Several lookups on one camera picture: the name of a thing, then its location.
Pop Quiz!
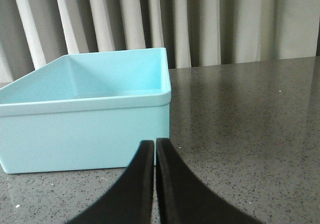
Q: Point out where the light blue plastic box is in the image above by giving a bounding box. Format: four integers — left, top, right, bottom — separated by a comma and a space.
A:
0, 48, 171, 174

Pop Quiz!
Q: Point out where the grey pleated curtain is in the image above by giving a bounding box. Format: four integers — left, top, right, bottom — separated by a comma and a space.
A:
0, 0, 320, 83

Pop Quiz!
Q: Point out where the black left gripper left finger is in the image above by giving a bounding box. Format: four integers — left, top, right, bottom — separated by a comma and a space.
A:
69, 140, 154, 224

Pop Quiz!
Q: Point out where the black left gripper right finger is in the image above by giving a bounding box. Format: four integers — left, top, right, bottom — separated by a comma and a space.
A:
156, 138, 260, 224

